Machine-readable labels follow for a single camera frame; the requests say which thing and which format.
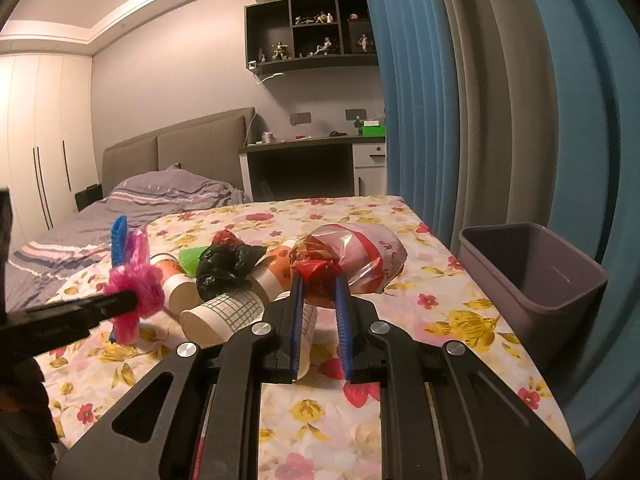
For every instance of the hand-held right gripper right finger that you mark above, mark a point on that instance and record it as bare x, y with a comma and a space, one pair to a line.
343, 325

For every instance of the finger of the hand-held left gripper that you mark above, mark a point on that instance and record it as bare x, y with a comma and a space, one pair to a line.
75, 315

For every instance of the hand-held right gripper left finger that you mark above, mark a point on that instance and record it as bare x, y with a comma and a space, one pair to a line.
297, 325

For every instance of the orange apple print paper cup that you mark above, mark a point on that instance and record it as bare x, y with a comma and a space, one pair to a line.
172, 280
272, 275

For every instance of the red and white plastic bag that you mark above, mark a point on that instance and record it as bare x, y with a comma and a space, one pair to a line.
370, 255

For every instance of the pink foam net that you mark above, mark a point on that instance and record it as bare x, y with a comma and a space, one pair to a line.
142, 280

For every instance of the grey plastic bin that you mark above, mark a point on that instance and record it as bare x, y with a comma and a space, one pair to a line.
550, 310

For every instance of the white grid paper cup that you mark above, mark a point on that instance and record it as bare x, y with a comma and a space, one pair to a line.
225, 315

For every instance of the black plastic bag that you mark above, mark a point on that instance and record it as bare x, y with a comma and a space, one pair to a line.
225, 265

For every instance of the dark nightstand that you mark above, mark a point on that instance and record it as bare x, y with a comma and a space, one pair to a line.
89, 197

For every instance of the floral tablecloth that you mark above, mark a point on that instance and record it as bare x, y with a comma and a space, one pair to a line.
450, 325

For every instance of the white wardrobe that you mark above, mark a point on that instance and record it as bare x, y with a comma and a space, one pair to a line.
30, 135

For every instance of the green foam net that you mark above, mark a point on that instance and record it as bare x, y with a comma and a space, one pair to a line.
192, 260

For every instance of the grey striped blanket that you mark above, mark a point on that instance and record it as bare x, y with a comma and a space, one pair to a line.
150, 195

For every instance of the white drawer cabinet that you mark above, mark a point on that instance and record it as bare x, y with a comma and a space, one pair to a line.
370, 165

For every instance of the dark desk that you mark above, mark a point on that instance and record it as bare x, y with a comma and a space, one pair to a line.
300, 147

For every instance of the small cup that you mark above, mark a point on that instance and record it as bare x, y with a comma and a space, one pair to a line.
269, 136

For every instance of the green box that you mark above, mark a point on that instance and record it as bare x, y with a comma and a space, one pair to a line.
373, 130

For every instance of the small desk figurine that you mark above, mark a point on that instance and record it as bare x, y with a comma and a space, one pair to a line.
357, 125

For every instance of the grey padded headboard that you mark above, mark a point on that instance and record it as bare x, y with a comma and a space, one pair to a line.
200, 145

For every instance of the blue curtain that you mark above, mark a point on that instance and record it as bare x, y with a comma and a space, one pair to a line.
410, 110
595, 135

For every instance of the grey curtain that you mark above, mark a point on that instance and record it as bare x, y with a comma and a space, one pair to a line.
500, 110

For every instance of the group of shelf figurines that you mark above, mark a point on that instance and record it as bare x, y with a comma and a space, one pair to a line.
315, 19

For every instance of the grey wall outlet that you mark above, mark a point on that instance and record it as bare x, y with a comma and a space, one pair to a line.
301, 118
355, 114

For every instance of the dark wall shelf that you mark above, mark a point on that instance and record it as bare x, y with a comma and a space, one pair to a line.
267, 25

